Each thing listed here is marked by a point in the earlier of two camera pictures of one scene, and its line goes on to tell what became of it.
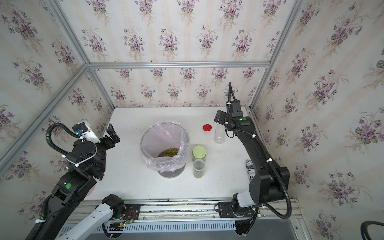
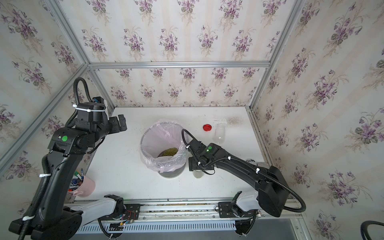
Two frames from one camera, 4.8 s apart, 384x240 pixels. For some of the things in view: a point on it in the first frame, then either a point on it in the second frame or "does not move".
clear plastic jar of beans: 219,134 does not move
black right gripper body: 229,119 -> 194,164
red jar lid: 207,127 does not move
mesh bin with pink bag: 165,148 does not move
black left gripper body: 104,144 -> 115,127
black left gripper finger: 112,134 -> 122,120
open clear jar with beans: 198,168 does not move
